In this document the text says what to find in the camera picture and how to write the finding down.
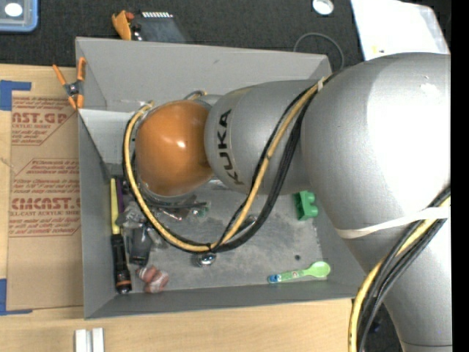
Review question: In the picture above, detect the purple stick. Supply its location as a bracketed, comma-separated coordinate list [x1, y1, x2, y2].
[116, 177, 126, 216]

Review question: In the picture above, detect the green spoon blue handle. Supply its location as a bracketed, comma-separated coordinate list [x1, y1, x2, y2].
[267, 261, 332, 285]

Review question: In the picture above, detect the green toy building block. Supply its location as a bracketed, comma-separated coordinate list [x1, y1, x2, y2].
[292, 190, 320, 221]

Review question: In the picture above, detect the brown cardboard board red print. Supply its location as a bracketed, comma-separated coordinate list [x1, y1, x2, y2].
[0, 63, 86, 317]

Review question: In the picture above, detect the yellow stick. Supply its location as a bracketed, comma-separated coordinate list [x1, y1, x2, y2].
[109, 177, 121, 235]

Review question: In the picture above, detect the clear crumpled plastic piece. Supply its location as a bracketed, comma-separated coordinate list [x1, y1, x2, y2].
[116, 202, 148, 231]

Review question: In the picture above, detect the black cylinder tool orange ring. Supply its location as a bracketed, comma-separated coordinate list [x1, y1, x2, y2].
[110, 232, 133, 295]

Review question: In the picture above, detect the grey metal bin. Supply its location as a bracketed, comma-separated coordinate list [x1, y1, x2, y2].
[75, 37, 368, 320]

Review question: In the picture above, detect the black and grey small box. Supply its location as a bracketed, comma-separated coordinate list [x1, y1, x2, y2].
[128, 227, 152, 266]

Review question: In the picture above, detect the shiny silver metal ball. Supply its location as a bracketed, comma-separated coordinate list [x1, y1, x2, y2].
[191, 252, 218, 268]

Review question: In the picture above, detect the pink and white striped toy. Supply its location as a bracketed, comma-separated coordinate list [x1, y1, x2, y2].
[136, 264, 171, 294]

